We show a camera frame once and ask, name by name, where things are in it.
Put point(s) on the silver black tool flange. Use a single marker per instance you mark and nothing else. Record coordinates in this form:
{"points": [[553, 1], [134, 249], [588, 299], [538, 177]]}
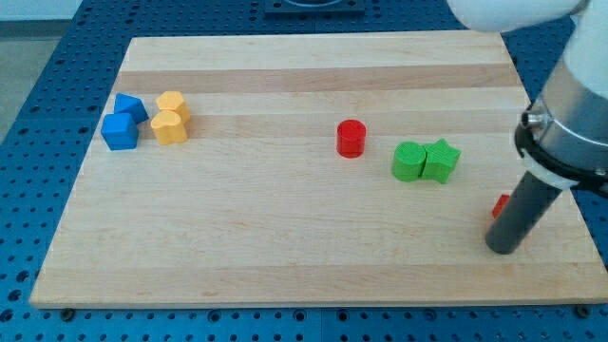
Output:
{"points": [[562, 136]]}

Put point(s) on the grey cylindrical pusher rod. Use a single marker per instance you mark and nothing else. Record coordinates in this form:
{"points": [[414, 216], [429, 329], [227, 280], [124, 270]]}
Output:
{"points": [[528, 202]]}

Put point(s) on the red cylinder block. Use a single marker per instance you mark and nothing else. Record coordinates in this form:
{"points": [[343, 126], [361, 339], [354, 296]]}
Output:
{"points": [[350, 138]]}

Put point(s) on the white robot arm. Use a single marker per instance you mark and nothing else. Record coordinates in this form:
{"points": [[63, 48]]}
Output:
{"points": [[586, 50]]}

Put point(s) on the green star block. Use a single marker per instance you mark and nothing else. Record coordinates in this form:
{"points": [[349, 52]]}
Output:
{"points": [[441, 161]]}

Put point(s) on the red block behind rod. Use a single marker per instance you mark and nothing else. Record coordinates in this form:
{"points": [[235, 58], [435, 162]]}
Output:
{"points": [[499, 205]]}

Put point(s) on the green cylinder block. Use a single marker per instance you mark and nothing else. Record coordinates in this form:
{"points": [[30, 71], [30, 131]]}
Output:
{"points": [[409, 159]]}

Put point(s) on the wooden board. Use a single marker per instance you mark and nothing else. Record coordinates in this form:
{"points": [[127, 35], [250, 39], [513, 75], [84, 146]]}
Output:
{"points": [[257, 208]]}

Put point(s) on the yellow heart block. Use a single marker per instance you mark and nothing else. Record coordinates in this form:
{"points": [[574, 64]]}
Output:
{"points": [[168, 127]]}

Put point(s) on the yellow pentagon block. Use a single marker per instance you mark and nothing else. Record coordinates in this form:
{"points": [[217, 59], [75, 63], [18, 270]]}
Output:
{"points": [[174, 101]]}

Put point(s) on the blue cube block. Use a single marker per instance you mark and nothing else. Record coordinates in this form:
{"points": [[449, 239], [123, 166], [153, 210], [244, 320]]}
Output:
{"points": [[119, 131]]}

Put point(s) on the blue triangle block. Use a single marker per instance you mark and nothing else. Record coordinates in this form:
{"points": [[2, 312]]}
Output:
{"points": [[132, 105]]}

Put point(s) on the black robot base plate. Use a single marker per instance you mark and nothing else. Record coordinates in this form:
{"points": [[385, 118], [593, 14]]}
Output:
{"points": [[297, 7]]}

